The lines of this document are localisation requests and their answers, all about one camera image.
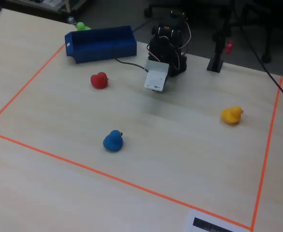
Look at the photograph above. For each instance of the yellow rubber duck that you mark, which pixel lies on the yellow rubber duck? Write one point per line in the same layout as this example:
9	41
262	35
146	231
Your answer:
230	116

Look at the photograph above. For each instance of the clear plastic bottle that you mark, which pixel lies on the clear plastic bottle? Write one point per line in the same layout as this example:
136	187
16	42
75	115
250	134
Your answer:
71	20

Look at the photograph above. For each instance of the black office chair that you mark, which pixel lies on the black office chair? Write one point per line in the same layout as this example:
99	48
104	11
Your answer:
266	58

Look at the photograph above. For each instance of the red rubber duck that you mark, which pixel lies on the red rubber duck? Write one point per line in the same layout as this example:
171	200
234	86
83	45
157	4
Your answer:
99	81

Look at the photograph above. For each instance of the orange tape strip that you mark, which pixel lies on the orange tape strip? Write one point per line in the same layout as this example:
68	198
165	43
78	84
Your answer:
23	89
268	145
107	175

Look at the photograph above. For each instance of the blue plastic box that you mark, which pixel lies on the blue plastic box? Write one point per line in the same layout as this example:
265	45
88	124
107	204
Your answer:
95	52

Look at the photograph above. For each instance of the green rubber duck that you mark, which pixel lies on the green rubber duck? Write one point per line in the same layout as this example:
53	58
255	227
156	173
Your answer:
81	26

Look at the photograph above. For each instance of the white paper with black bar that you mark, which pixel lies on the white paper with black bar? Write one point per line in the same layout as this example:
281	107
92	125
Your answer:
189	222

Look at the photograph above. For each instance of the blue rubber duck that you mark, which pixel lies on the blue rubber duck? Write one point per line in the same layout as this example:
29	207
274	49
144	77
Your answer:
112	142

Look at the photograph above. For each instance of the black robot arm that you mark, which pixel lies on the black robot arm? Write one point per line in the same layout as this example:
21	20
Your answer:
165	48

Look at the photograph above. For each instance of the small black clamp block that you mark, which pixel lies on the small black clamp block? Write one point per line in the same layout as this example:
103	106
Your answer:
215	64

